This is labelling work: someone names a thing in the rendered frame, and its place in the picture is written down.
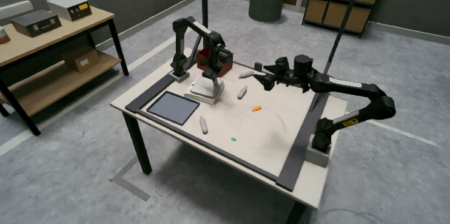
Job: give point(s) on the red open box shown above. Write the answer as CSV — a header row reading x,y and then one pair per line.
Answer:
x,y
205,53

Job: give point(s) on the grey gas cylinder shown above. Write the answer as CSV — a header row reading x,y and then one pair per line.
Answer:
x,y
242,92
203,125
249,73

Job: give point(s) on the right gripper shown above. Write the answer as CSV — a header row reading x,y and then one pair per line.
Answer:
x,y
215,69

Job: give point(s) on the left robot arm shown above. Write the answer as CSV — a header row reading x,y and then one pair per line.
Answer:
x,y
381,106

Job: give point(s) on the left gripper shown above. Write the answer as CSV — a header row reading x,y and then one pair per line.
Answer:
x,y
268,80

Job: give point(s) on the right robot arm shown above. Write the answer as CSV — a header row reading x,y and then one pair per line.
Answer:
x,y
212,38

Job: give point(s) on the dark grey co2 cylinder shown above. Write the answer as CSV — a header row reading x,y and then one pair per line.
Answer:
x,y
215,84

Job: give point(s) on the white digital weighing scale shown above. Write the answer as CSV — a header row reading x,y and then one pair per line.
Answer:
x,y
202,89

